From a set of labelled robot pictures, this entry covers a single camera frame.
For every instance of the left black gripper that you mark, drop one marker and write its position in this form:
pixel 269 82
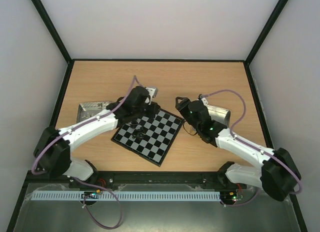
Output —
pixel 155 108

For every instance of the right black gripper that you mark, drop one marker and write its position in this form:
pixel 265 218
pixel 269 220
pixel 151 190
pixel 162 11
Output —
pixel 185 106

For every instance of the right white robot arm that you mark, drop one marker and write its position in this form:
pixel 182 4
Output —
pixel 274 171

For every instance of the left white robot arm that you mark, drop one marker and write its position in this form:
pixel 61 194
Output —
pixel 53 151

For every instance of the pile of black chess pieces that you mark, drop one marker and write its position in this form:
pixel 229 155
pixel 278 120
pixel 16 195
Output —
pixel 139 131

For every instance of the silver tin with white pieces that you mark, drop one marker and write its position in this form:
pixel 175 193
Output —
pixel 89 109

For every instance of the black and silver chessboard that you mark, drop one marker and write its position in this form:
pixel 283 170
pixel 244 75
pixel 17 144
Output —
pixel 161 133

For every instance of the empty gold-rimmed metal tin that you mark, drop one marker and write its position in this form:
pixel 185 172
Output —
pixel 218 114

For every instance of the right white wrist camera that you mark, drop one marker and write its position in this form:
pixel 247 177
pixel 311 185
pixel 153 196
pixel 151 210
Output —
pixel 203 99

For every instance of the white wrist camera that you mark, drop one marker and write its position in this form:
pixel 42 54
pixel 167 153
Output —
pixel 153 91
pixel 203 99

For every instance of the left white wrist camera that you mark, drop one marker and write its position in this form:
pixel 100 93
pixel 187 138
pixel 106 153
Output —
pixel 153 91

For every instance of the black aluminium frame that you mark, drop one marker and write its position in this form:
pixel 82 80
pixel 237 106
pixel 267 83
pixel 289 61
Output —
pixel 34 55

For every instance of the light blue slotted cable duct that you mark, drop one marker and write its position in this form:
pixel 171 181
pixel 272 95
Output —
pixel 126 196

